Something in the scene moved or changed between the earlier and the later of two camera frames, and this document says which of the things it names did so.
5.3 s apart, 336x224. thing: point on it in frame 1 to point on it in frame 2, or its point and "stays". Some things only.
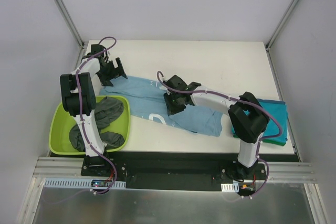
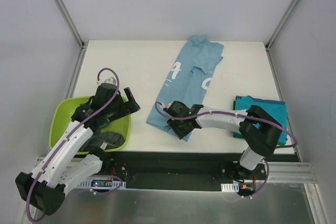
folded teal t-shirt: [279, 109] stays
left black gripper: [112, 71] to [125, 104]
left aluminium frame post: [59, 0] stays
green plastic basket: [60, 142] stays
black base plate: [177, 170] stays
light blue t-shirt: [148, 104] to [187, 81]
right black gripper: [176, 100] to [178, 128]
